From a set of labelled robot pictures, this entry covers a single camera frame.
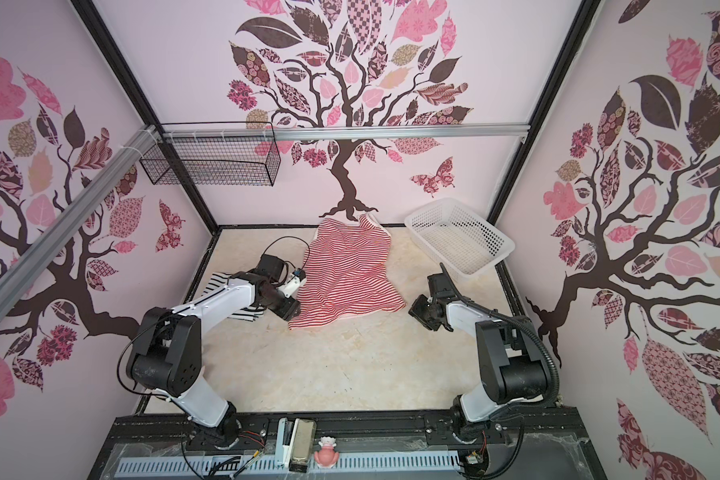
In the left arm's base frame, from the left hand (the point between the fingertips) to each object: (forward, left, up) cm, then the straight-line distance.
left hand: (289, 309), depth 92 cm
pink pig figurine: (-38, -15, -1) cm, 41 cm away
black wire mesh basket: (+41, +24, +30) cm, 56 cm away
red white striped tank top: (+15, -18, -1) cm, 24 cm away
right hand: (+1, -40, -2) cm, 40 cm away
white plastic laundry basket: (+33, -61, -2) cm, 70 cm away
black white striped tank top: (+12, +27, -2) cm, 30 cm away
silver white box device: (-36, -7, 0) cm, 36 cm away
